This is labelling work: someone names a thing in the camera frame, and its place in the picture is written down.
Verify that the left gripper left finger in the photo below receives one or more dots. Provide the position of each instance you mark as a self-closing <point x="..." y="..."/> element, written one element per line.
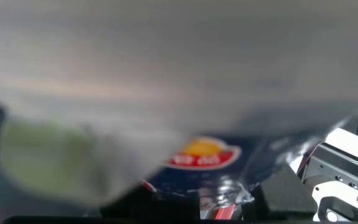
<point x="154" y="205"/>

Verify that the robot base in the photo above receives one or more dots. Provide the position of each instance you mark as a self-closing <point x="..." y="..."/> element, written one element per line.
<point x="343" y="168"/>

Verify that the dark blue snack bag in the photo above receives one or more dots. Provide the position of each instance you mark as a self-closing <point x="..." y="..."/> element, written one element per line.
<point x="207" y="177"/>

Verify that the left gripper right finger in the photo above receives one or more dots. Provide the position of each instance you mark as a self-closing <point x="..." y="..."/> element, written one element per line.
<point x="283" y="196"/>

